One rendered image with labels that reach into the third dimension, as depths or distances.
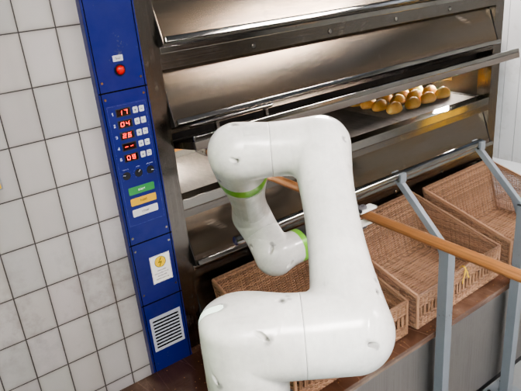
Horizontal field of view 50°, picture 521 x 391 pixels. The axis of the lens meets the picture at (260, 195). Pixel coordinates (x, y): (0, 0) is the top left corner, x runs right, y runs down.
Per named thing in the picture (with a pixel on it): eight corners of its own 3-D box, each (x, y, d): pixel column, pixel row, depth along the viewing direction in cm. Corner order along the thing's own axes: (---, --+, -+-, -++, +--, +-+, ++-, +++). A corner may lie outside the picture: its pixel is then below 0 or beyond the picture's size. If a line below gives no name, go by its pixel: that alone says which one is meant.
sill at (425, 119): (175, 205, 199) (174, 195, 197) (478, 102, 291) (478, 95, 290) (184, 210, 194) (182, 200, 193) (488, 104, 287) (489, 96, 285)
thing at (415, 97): (311, 99, 314) (311, 89, 312) (370, 84, 339) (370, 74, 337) (394, 115, 268) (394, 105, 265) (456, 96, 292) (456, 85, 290)
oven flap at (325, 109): (196, 150, 173) (169, 148, 190) (519, 57, 265) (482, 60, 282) (194, 143, 173) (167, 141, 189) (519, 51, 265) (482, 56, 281)
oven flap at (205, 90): (173, 127, 183) (154, 68, 181) (493, 44, 275) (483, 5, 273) (178, 125, 179) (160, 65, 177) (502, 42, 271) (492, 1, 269)
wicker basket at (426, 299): (328, 283, 246) (325, 227, 236) (410, 240, 276) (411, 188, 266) (417, 332, 210) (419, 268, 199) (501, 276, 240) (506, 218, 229)
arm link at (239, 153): (272, 165, 104) (267, 108, 108) (204, 171, 104) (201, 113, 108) (274, 197, 121) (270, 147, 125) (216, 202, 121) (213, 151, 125)
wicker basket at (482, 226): (418, 238, 278) (419, 187, 267) (484, 203, 307) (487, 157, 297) (508, 273, 241) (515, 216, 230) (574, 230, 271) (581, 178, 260)
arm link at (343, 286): (409, 348, 75) (348, 98, 110) (289, 358, 75) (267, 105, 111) (398, 386, 85) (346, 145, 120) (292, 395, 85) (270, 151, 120)
